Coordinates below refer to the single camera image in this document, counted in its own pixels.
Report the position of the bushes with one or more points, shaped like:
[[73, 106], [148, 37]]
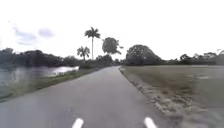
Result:
[[101, 61]]

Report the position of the round-crowned tree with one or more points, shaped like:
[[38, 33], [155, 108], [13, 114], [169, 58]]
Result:
[[110, 45]]

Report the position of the large rounded tree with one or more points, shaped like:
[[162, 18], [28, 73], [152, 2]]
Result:
[[141, 55]]

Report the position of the short palm tree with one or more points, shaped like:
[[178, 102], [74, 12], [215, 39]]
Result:
[[83, 51]]

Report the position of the grey asphalt path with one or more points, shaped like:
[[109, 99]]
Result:
[[103, 96]]

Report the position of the tall palm tree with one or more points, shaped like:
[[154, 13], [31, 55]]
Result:
[[92, 33]]

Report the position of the grass verge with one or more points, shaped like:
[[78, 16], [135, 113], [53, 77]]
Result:
[[50, 81]]

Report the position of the robot's own part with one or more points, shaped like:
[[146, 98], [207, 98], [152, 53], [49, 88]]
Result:
[[150, 123], [77, 123]]

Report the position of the dry grass field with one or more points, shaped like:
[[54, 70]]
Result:
[[180, 83]]

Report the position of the row of trees beyond water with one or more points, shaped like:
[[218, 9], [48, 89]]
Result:
[[33, 58]]

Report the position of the distant row of trees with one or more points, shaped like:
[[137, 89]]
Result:
[[200, 59]]

